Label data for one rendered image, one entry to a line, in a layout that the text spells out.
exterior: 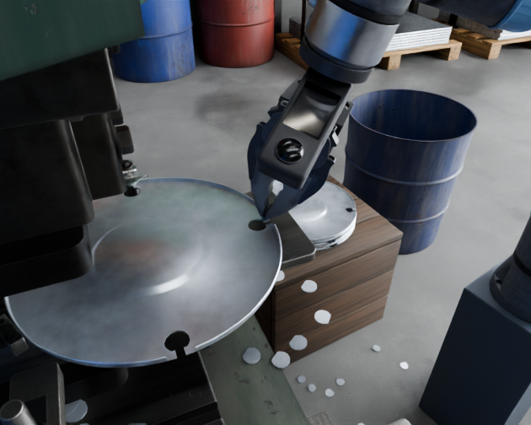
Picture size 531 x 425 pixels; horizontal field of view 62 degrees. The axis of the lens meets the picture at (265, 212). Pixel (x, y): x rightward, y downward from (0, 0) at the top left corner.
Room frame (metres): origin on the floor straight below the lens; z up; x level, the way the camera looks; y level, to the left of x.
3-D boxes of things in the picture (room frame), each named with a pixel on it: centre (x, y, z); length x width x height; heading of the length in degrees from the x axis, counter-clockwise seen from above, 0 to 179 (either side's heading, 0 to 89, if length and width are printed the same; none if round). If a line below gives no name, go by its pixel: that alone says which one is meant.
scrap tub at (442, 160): (1.40, -0.49, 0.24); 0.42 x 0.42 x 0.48
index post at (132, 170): (0.53, 0.19, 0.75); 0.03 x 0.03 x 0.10; 23
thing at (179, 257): (0.36, 0.13, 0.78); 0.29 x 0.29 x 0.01
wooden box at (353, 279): (0.99, -0.11, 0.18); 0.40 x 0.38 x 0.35; 119
